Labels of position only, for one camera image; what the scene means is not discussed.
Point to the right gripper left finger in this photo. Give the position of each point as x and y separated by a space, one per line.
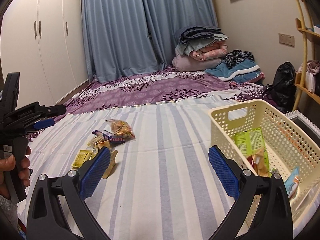
46 219

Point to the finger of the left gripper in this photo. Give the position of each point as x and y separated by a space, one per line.
40 125
35 110

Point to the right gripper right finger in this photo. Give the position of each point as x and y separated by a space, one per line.
273 217

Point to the light blue snack bag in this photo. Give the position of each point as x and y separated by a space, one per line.
292 183

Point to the olive yellow snack packet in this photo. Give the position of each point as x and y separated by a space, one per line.
81 157

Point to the clear yellow pastry packet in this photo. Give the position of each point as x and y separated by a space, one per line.
93 142

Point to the orange brown snack bag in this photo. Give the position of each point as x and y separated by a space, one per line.
257 162

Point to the large green snack bag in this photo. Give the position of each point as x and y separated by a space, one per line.
249 142

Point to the blue cracker sleeve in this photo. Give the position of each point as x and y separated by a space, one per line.
108 136

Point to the clear bag of biscuits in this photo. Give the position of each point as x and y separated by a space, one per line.
120 128

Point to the small green snack pack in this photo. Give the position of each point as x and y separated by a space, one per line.
273 171

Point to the purple floral bedsheet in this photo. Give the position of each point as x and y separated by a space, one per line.
165 86

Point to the white wardrobe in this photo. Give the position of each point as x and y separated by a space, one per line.
43 41

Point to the white framed mirror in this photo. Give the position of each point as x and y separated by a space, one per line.
303 122

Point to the black backpack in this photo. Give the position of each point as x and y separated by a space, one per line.
282 92

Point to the blue grey curtain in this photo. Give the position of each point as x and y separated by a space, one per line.
131 37

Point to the wooden shelf unit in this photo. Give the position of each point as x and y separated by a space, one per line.
304 23

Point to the blue teal blanket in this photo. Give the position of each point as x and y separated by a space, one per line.
242 72

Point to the pink folded clothes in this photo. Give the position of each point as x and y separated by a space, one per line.
312 69

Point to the leopard print cloth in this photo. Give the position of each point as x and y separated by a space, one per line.
234 57

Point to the folded quilts pile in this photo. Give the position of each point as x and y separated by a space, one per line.
199 48

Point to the wall power socket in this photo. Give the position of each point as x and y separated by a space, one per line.
286 39

